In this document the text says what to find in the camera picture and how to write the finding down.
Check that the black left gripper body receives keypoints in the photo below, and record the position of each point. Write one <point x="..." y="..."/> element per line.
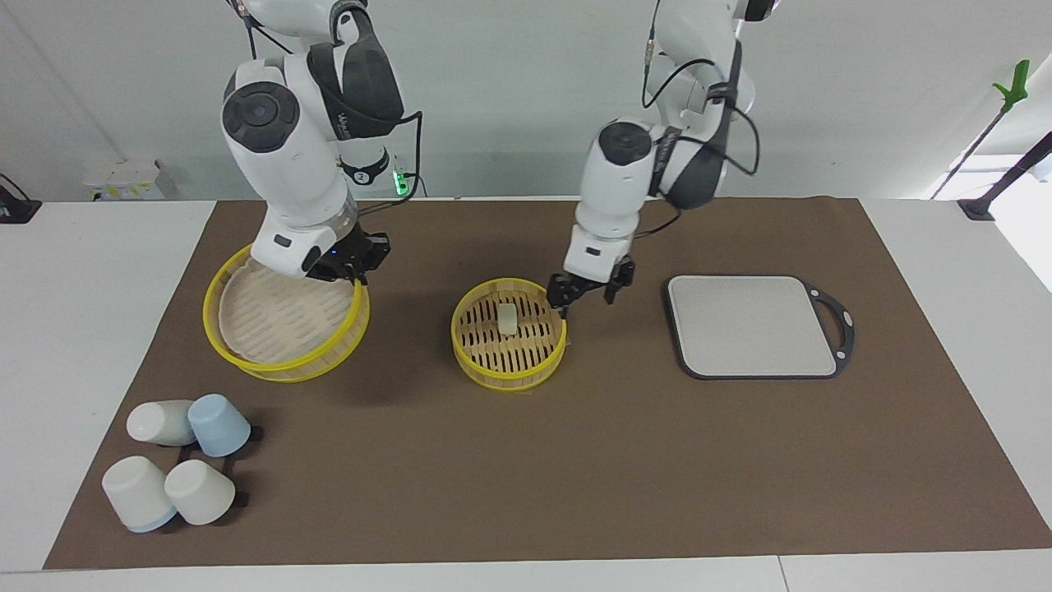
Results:
<point x="588" y="286"/>

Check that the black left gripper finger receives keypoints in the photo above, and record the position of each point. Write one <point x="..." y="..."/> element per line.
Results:
<point x="562" y="306"/>
<point x="618" y="292"/>

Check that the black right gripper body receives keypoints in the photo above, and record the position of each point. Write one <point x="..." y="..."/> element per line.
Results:
<point x="349" y="253"/>

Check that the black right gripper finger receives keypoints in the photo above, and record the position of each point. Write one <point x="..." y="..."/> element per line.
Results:
<point x="358" y="277"/>
<point x="380" y="252"/>

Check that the white steamed bun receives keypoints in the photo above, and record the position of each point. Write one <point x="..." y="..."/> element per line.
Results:
<point x="508" y="321"/>

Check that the yellow bamboo steamer lid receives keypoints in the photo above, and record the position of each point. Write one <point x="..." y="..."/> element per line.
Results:
<point x="279" y="329"/>

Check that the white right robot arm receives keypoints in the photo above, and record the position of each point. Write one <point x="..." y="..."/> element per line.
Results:
<point x="288" y="156"/>

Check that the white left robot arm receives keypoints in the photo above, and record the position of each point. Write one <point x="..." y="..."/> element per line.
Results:
<point x="616" y="181"/>

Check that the yellow bamboo steamer basket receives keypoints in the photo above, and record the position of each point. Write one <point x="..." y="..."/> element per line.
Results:
<point x="509" y="362"/>

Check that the grey cutting board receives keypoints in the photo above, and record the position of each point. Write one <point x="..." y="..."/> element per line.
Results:
<point x="748" y="325"/>

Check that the brown table mat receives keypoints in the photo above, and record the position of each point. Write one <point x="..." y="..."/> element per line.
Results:
<point x="575" y="460"/>

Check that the light blue plastic cup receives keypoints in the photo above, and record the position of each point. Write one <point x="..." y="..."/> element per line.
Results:
<point x="220" y="423"/>

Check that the white cardboard box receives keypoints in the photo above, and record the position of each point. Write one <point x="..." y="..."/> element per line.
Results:
<point x="123" y="177"/>

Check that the white cup with blue rim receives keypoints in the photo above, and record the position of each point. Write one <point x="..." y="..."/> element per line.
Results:
<point x="156" y="422"/>
<point x="136" y="492"/>

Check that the black cup rack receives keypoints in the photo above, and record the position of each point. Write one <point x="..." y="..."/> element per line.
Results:
<point x="240" y="499"/>

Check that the white plastic cup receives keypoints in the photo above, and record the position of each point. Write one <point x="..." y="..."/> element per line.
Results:
<point x="201" y="492"/>

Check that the black clamp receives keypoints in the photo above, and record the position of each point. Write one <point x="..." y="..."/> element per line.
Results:
<point x="16" y="207"/>

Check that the black stand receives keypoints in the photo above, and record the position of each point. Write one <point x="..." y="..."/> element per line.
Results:
<point x="986" y="201"/>

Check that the green tipped pole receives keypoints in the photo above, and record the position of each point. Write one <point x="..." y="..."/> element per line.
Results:
<point x="1012" y="86"/>

